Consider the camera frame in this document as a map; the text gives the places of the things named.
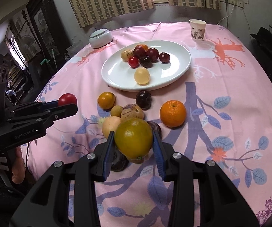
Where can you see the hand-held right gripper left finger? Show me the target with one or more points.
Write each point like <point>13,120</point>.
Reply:
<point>108,156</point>

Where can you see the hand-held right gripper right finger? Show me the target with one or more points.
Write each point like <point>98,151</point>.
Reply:
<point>158,156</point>

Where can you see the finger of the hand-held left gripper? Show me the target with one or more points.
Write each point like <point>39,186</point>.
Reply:
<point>55,113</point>
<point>52,103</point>

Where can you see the purple mangosteen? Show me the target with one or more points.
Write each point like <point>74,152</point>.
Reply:
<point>119,162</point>
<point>156,128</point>

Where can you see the small red tomato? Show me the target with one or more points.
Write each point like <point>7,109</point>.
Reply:
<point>67,98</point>
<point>133,62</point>

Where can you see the pale yellow pear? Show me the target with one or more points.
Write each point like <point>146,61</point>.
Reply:
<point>109,126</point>
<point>142,75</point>

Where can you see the green yellow orange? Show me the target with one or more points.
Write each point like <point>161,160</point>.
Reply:
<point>133,137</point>

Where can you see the orange mandarin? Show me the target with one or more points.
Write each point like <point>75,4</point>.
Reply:
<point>143,47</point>
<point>173,113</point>

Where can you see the striped pepino melon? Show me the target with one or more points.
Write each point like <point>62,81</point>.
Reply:
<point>131,111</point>
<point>126,55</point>

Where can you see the orange persimmon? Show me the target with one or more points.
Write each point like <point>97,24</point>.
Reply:
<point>106,100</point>

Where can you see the white round plate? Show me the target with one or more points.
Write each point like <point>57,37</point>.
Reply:
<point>171,71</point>

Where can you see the dark purple plum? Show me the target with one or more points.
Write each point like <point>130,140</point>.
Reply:
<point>143,100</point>
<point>146,62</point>

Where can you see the dark red plum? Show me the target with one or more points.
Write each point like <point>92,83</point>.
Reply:
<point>164,57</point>

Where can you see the dark red tomato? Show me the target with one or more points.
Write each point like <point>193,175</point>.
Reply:
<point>139,52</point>
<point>153,53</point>

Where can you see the person's left hand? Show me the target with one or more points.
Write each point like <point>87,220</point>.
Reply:
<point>20,165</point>

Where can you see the translucent plastic container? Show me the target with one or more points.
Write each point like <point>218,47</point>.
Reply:
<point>75,48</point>

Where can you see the standing electric fan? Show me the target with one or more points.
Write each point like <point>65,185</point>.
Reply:
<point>28,42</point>

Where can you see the white lidded ceramic jar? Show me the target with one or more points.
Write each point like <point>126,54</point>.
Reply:
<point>100,39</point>

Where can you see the dark framed picture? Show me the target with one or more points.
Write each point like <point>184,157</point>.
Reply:
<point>41,21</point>

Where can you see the pink floral tablecloth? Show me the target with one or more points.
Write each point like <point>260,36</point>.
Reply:
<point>221,80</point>

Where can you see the wide brown checked curtain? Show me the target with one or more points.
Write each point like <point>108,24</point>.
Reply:
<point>107,2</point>

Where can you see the printed paper cup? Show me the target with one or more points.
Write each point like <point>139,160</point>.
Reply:
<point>197,29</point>

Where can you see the dark computer desk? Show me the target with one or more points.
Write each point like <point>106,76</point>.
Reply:
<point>268,50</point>

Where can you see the black hat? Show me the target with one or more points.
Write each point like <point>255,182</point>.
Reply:
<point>263,34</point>

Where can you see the white wall power strip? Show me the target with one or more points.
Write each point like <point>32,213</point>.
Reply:
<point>234,2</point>

